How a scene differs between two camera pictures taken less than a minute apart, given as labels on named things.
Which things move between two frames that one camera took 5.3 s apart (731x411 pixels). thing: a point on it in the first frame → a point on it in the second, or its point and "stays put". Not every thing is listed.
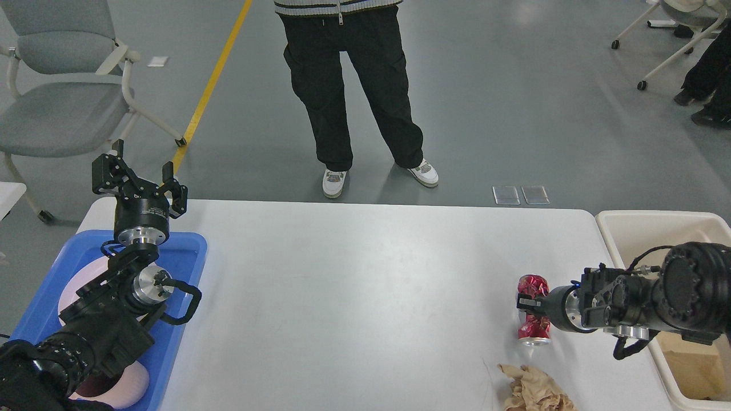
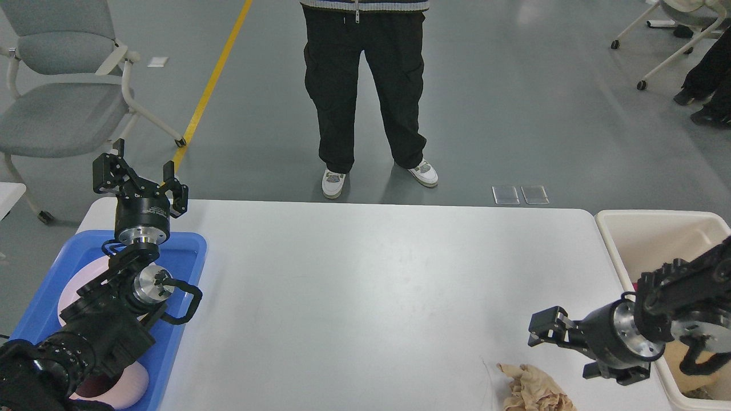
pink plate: [86, 275] stays put
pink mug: [115, 391] stays put
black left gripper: [140, 213] stays put
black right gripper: [562, 305] → [611, 334]
